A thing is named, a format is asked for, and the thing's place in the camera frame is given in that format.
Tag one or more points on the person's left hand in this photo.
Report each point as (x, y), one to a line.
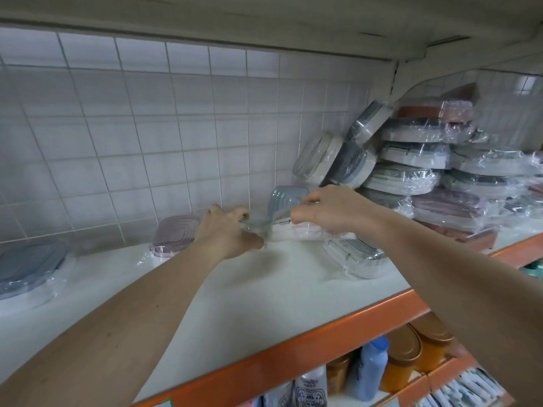
(225, 237)

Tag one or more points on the person's right hand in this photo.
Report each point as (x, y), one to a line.
(339, 212)

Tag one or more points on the pink soap dish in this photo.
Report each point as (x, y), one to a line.
(174, 234)

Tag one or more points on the pile of soap dishes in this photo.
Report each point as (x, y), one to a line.
(424, 165)

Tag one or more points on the orange metal store shelving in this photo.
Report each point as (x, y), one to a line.
(297, 350)

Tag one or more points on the person's right forearm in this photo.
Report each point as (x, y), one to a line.
(458, 292)

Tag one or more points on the person's left forearm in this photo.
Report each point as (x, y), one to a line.
(110, 335)

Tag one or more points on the blue plastic bottle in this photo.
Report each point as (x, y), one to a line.
(371, 368)

